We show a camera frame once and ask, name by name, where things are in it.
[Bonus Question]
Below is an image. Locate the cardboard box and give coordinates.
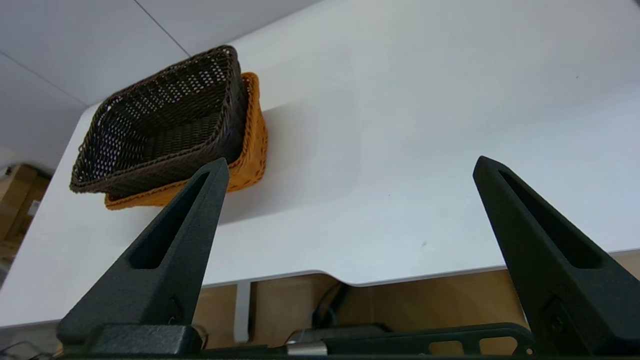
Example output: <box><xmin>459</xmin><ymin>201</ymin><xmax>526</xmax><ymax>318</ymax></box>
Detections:
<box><xmin>2</xmin><ymin>200</ymin><xmax>42</xmax><ymax>248</ymax></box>
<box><xmin>0</xmin><ymin>164</ymin><xmax>52</xmax><ymax>221</ymax></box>

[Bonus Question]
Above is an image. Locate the dark brown wicker basket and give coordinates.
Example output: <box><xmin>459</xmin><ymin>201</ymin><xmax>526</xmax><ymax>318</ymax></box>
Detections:
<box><xmin>69</xmin><ymin>45</ymin><xmax>250</xmax><ymax>199</ymax></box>

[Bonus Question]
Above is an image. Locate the orange wicker basket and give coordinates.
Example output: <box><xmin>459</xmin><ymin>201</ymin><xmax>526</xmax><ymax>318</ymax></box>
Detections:
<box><xmin>104</xmin><ymin>72</ymin><xmax>269</xmax><ymax>211</ymax></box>

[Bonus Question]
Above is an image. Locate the white table leg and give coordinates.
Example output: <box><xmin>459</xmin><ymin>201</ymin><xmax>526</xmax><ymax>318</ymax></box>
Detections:
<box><xmin>233</xmin><ymin>281</ymin><xmax>253</xmax><ymax>344</ymax></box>

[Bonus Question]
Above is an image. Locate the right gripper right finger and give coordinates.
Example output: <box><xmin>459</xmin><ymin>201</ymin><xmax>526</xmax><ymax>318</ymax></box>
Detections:
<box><xmin>472</xmin><ymin>156</ymin><xmax>640</xmax><ymax>357</ymax></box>

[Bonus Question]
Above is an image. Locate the black slotted metal bracket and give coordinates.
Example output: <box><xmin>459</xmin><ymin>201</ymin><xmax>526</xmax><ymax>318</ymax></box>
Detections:
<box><xmin>320</xmin><ymin>323</ymin><xmax>537</xmax><ymax>357</ymax></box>

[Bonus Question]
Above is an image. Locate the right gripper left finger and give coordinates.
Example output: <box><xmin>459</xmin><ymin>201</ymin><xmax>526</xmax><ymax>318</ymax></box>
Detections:
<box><xmin>56</xmin><ymin>158</ymin><xmax>230</xmax><ymax>351</ymax></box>

